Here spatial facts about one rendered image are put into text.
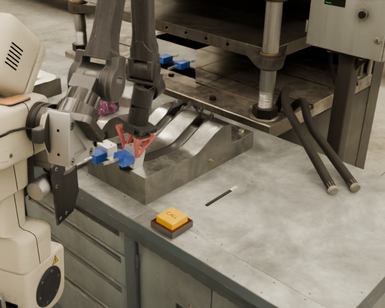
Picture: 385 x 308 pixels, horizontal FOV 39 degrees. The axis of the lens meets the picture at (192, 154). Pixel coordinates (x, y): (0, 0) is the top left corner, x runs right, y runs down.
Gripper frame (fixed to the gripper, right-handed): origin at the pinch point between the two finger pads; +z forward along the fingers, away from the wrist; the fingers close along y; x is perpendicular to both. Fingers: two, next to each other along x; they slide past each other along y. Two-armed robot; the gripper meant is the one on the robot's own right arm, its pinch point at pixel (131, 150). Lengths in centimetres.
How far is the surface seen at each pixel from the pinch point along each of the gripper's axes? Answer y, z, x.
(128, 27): 354, 96, -327
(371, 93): -1, 3, -159
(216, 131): -6.9, -4.3, -28.0
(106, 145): 10.4, 3.6, 0.2
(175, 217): -22.7, 7.6, 3.1
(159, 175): -8.3, 4.5, -4.1
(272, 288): -55, 7, 3
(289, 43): 13, -22, -90
